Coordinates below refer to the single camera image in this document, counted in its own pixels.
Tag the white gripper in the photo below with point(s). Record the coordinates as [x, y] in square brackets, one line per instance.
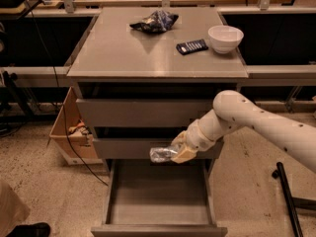
[194, 136]

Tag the silver blue redbull can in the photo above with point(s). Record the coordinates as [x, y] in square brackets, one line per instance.
[163, 154]

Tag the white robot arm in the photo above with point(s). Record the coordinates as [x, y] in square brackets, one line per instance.
[231, 111]

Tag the grey open bottom drawer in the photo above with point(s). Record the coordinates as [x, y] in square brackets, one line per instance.
[159, 200]

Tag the grey middle drawer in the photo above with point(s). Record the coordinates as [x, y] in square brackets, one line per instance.
[126, 148]

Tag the grey drawer cabinet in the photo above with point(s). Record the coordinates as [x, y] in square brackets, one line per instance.
[118, 62]

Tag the grey top drawer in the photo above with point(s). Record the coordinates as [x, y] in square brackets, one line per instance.
[141, 113]

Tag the dark blue snack packet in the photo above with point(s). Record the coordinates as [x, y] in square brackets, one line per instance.
[190, 47]

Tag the cardboard box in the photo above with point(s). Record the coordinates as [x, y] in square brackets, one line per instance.
[71, 136]

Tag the white bowl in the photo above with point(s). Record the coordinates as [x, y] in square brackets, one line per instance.
[224, 39]

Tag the black chair leg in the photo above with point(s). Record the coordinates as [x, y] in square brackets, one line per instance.
[292, 203]

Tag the dark blue chip bag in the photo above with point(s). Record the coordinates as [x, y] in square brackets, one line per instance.
[158, 22]

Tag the black shoe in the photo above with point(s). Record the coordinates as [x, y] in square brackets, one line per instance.
[34, 230]

